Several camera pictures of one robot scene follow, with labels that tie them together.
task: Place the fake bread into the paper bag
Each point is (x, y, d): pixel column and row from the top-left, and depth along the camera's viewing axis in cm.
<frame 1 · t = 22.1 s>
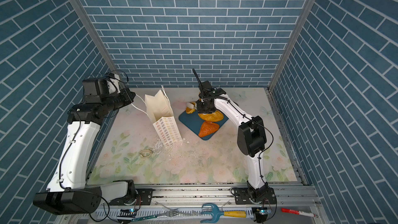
left hand: (136, 92, 70), fingers closed
right hand: (198, 109, 91), fingers open
white printed paper bag: (160, 111, 94), point 13 cm above the table
orange triangular bread: (207, 128, 95), point 5 cm above the table
round egg tart upper: (189, 111, 104), point 5 cm above the table

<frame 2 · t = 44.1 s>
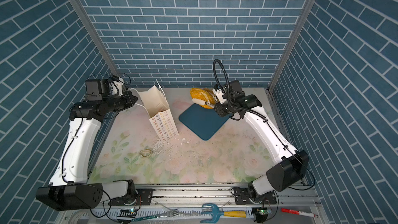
left hand: (138, 96, 72), fingers closed
right hand: (216, 105, 78), fingers open
white printed paper bag: (155, 103, 97), point 13 cm above the table
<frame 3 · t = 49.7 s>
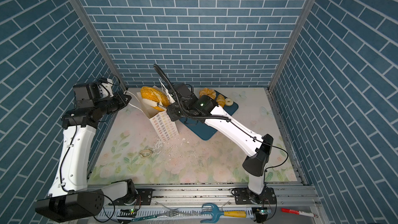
left hand: (131, 95, 70), fingers closed
right hand: (167, 108, 70), fingers open
large oval seeded bread: (149, 93, 75), point 33 cm above the table
large round twisted bread: (211, 92, 111), point 8 cm above the table
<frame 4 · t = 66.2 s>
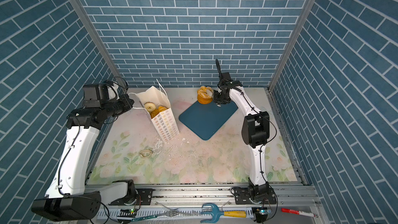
left hand: (135, 99, 71), fingers closed
right hand: (214, 99, 97), fingers open
